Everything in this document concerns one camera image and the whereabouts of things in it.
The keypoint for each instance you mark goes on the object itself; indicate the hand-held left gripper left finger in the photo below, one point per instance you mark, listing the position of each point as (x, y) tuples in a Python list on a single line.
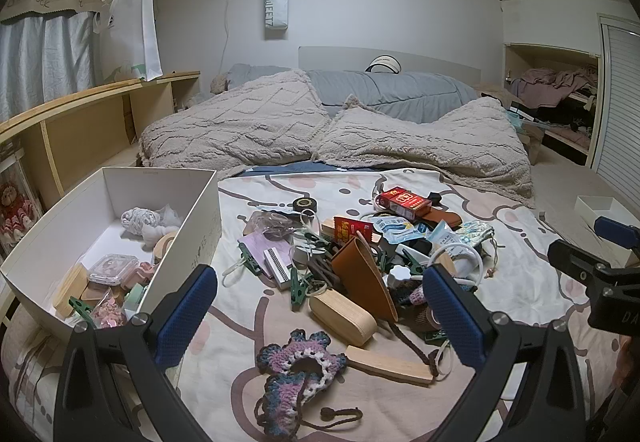
[(185, 317)]

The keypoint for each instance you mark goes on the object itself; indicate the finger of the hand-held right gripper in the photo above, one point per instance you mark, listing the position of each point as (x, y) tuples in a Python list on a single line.
[(575, 259), (617, 232)]

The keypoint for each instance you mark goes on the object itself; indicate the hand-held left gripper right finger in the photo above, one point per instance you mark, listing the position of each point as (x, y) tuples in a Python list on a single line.
[(450, 317)]

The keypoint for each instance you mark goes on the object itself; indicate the face mask packet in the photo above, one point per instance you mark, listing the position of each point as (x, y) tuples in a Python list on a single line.
[(447, 237)]

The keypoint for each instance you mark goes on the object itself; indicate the purple crocheted pouch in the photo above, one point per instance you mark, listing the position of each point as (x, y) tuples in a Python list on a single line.
[(280, 357)]

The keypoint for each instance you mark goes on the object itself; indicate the wooden oval case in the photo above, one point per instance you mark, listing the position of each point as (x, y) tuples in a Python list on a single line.
[(345, 319), (70, 289)]

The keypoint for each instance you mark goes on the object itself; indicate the green clothespin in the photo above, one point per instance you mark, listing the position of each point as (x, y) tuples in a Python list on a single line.
[(414, 262), (436, 337), (298, 289), (248, 259), (79, 308)]

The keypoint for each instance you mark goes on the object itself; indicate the white cardboard box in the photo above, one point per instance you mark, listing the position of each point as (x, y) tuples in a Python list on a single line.
[(65, 227)]

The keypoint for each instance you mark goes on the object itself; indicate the brown tape roll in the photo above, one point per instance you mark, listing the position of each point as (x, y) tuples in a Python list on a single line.
[(425, 317)]

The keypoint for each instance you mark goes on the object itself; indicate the small white box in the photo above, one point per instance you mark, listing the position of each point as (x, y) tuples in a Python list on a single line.
[(595, 209)]

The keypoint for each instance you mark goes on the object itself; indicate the printed blanket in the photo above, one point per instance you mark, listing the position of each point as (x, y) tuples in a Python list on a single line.
[(500, 322)]

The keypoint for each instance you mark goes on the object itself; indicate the mint green cup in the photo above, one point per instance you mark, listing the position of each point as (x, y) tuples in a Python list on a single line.
[(134, 298)]

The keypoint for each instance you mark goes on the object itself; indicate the white bottle cap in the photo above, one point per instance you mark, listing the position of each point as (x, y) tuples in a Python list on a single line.
[(400, 274)]

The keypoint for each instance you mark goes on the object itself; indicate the white zip tie loop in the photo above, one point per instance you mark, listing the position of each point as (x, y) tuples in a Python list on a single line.
[(235, 269)]

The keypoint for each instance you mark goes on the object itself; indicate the pink beads bag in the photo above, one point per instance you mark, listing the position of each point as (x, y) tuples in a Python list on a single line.
[(110, 314)]

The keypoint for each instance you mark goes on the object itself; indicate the white yarn ball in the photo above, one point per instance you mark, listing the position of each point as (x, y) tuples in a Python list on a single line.
[(155, 237)]

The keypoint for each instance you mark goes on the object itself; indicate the clear plastic case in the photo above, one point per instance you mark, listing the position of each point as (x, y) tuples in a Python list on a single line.
[(112, 269)]

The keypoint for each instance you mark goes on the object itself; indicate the brown leather case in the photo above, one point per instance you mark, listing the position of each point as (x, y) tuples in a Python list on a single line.
[(365, 282)]

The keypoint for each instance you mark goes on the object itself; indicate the brown leather sheath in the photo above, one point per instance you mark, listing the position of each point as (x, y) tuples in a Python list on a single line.
[(445, 218)]

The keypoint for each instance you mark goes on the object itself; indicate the purple card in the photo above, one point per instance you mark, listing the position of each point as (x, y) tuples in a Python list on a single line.
[(262, 247)]

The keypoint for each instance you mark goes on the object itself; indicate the white matchbox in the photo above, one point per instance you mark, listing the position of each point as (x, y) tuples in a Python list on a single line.
[(277, 267)]

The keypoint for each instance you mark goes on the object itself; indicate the blue and white packet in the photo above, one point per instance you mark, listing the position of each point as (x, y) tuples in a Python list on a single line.
[(395, 227)]

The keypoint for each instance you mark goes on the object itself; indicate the white mesh ball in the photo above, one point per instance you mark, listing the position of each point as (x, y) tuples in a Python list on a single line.
[(137, 219)]

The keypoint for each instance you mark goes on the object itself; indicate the small black cube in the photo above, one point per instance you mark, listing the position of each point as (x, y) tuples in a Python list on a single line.
[(434, 197)]

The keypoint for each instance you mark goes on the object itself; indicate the red cardboard box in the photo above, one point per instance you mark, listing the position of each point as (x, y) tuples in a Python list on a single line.
[(405, 203)]

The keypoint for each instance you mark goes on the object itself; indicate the clear plastic bag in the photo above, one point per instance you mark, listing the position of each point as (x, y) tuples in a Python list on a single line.
[(275, 224)]

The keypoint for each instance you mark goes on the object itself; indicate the dark wicker bundle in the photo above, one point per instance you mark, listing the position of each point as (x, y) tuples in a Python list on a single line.
[(325, 272)]

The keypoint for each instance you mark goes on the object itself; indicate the red snack packet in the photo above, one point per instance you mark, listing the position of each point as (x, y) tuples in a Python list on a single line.
[(347, 229)]

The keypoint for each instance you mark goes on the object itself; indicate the white louvred door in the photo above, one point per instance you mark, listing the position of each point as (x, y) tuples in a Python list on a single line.
[(620, 96)]

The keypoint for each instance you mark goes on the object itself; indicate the small wooden block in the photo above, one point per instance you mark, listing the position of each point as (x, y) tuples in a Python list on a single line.
[(330, 226)]

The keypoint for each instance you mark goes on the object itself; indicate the black tape roll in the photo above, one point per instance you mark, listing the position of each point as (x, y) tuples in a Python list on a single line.
[(300, 207)]

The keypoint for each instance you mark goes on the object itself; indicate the pile of clothes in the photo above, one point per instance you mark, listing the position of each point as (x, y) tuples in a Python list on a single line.
[(550, 86)]

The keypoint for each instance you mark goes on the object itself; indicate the beige knit pillow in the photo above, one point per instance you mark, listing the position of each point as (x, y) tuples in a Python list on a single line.
[(425, 141)]

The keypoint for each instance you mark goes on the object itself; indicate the blue bed sheet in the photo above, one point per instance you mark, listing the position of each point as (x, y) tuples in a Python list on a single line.
[(300, 167)]

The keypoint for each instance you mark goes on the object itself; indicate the beige knitted blanket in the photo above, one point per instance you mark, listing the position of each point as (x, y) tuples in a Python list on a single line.
[(235, 121)]

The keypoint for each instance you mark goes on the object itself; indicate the red doll display case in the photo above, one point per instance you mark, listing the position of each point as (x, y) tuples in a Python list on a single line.
[(12, 212)]

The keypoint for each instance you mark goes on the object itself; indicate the wooden shelf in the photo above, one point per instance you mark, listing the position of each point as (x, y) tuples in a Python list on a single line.
[(75, 131)]

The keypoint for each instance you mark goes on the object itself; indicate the grey duvet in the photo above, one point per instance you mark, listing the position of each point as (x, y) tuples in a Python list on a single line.
[(400, 94)]

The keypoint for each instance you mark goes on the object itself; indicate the white hat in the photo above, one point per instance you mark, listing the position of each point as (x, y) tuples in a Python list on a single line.
[(382, 64)]

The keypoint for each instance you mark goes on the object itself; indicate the grey headboard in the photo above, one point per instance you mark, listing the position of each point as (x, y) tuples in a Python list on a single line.
[(340, 59)]

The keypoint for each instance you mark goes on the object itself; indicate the white shopping bag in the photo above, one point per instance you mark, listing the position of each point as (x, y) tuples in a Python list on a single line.
[(130, 36)]

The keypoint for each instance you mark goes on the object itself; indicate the grey curtain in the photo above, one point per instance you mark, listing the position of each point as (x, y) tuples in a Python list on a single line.
[(50, 56)]

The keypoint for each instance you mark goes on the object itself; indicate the hanging white tote bag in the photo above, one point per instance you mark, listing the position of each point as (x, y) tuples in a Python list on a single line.
[(277, 6)]

